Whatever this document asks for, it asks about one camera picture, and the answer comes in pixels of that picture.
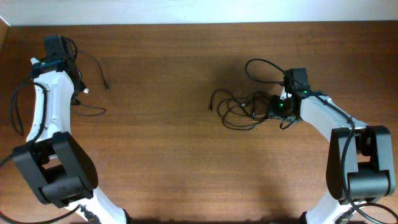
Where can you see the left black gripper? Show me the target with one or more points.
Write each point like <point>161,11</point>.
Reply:
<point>83,88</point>

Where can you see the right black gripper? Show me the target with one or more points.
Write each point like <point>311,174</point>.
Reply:
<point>275,99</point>

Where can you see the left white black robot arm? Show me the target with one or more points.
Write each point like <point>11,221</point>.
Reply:
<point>54,165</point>

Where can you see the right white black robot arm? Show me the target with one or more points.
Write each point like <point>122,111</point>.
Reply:
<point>360,166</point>

